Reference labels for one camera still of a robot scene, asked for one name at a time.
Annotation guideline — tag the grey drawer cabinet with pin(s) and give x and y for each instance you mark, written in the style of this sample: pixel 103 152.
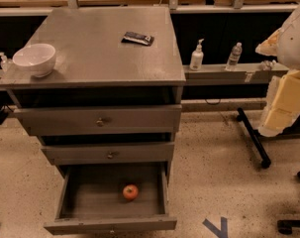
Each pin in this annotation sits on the grey drawer cabinet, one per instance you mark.
pixel 95 69

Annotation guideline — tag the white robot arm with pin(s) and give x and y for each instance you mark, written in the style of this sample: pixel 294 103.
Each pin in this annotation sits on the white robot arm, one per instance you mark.
pixel 288 47

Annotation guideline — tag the top grey drawer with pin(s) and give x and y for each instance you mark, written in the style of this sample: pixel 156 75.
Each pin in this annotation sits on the top grey drawer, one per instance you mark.
pixel 99 120

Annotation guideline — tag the middle grey drawer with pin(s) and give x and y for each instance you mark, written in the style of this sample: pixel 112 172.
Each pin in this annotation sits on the middle grey drawer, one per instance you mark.
pixel 109 153

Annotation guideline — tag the open bottom drawer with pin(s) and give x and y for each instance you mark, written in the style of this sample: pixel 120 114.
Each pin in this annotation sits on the open bottom drawer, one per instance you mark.
pixel 92 201

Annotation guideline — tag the crumpled clear plastic wrapper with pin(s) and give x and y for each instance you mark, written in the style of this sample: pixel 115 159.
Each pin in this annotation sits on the crumpled clear plastic wrapper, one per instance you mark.
pixel 267 65

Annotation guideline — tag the red apple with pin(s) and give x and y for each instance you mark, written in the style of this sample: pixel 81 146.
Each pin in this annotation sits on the red apple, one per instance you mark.
pixel 130 192

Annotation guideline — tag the white ceramic bowl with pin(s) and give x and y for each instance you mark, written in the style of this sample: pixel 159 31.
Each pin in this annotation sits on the white ceramic bowl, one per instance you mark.
pixel 37 59

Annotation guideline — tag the small clear pump bottle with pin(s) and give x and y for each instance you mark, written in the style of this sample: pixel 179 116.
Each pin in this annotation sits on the small clear pump bottle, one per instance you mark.
pixel 5 63

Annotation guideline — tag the grey drawer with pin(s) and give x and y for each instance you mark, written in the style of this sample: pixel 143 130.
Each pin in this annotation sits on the grey drawer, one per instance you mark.
pixel 99 120
pixel 109 153

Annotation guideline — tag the dark snack packet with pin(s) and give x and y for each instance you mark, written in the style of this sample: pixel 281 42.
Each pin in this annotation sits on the dark snack packet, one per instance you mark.
pixel 136 38

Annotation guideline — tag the clear plastic water bottle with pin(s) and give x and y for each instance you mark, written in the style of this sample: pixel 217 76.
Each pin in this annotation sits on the clear plastic water bottle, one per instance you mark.
pixel 234 56

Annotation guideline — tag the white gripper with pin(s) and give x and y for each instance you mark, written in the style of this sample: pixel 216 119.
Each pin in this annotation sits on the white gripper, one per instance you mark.
pixel 294 44

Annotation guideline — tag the white pump bottle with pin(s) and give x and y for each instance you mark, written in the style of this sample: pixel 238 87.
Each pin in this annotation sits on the white pump bottle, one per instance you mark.
pixel 197 57

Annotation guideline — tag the black metal stand leg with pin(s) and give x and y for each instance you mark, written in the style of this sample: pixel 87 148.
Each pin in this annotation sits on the black metal stand leg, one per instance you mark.
pixel 291 132

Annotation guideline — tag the black caster wheel base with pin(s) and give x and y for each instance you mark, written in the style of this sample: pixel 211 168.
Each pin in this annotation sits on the black caster wheel base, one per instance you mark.
pixel 286 226

